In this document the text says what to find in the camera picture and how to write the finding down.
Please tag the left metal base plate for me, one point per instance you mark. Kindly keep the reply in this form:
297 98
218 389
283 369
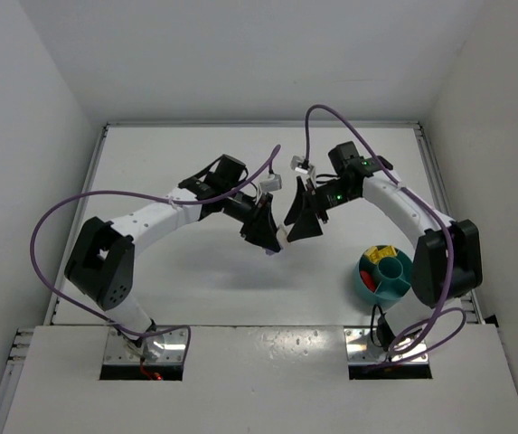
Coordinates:
167 349

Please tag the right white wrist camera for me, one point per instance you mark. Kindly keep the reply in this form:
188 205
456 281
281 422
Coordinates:
302 166

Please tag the yellow lego piece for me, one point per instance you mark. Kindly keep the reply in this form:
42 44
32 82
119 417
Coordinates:
373 254

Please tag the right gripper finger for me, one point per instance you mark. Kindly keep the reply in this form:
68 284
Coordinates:
298 204
306 226

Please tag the teal divided round container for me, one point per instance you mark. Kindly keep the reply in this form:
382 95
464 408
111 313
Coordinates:
392 276

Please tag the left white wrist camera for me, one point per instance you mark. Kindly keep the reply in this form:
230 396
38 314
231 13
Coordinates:
272 183

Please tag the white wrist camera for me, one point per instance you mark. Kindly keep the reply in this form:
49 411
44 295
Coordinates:
272 183
302 166

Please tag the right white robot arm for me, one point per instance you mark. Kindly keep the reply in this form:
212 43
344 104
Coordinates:
446 259

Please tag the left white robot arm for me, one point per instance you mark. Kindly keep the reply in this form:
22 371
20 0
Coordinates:
102 261

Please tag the red lego piece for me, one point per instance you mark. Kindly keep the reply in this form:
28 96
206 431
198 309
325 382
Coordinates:
368 280

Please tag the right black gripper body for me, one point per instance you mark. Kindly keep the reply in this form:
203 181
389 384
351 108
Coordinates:
312 204

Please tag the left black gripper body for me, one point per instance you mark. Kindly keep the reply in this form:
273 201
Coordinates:
256 217

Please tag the cream rounded lego brick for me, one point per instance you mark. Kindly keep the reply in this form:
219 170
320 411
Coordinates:
282 237

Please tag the yellow lego plate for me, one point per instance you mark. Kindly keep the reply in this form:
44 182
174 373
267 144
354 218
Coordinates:
387 251

